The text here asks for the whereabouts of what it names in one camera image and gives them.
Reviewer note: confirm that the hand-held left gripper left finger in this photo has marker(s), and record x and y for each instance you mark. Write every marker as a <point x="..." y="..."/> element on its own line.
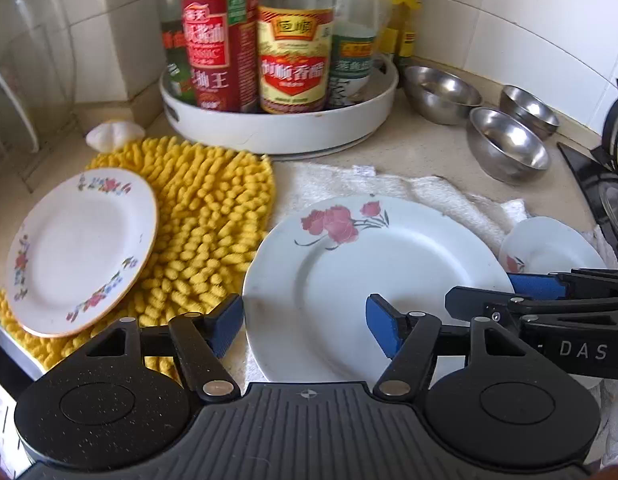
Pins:
<point x="229" y="322"/>

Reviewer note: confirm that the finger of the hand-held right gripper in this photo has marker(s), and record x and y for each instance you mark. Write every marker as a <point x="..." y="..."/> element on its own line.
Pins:
<point x="534" y="285"/>
<point x="469" y="300"/>

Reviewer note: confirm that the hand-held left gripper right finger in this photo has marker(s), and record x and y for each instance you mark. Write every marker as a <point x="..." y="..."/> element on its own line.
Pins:
<point x="381" y="325"/>

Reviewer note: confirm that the small white floral bowl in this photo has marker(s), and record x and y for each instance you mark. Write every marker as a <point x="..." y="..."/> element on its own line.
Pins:
<point x="554" y="245"/>

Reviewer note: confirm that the large white pink-flower plate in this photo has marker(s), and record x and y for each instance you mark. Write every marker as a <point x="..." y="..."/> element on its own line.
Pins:
<point x="339" y="280"/>

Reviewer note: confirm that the large stainless steel bowl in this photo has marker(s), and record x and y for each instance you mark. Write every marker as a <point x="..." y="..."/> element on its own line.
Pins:
<point x="441" y="95"/>

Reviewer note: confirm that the yellow chenille mat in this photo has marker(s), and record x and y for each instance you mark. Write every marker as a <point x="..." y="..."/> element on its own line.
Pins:
<point x="209" y="220"/>

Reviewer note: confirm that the glass pot lid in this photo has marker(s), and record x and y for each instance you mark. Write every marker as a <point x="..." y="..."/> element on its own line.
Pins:
<point x="616" y="215"/>

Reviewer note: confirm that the white towel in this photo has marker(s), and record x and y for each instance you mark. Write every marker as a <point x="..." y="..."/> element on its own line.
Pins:
<point x="439" y="190"/>

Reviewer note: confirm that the black gas stove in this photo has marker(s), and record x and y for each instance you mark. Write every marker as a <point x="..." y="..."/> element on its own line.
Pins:
<point x="584" y="175"/>

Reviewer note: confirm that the medium stainless steel bowl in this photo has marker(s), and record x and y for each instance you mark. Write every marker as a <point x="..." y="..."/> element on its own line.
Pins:
<point x="506" y="145"/>

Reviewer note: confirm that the small white floral plate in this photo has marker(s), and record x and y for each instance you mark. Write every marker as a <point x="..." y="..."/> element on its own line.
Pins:
<point x="84" y="255"/>

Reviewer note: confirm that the small stainless steel bowl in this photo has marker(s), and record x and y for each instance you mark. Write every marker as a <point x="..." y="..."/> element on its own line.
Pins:
<point x="531" y="110"/>

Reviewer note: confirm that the white round turntable tray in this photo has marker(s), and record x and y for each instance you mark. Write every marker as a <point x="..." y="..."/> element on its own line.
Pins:
<point x="269" y="127"/>

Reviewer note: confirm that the garlic bulb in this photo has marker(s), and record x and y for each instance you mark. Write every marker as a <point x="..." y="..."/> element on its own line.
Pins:
<point x="114" y="135"/>

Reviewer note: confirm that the red label sauce bottle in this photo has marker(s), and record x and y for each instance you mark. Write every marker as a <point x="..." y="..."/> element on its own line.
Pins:
<point x="219" y="50"/>

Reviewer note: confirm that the clear bottle white green label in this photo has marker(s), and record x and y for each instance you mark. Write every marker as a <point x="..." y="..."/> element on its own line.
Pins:
<point x="354" y="50"/>

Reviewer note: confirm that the green label glass bottle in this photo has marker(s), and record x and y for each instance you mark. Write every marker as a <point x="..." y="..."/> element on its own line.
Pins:
<point x="171" y="50"/>

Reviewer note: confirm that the yellow red label vinegar bottle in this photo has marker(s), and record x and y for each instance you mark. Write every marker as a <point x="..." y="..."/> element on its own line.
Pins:
<point x="295" y="50"/>

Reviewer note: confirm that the yellow label dark bottle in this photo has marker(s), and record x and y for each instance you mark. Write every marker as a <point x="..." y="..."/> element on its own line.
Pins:
<point x="408" y="15"/>

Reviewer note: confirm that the clear glass bowl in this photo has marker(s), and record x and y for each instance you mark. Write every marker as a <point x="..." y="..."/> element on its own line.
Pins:
<point x="29" y="45"/>

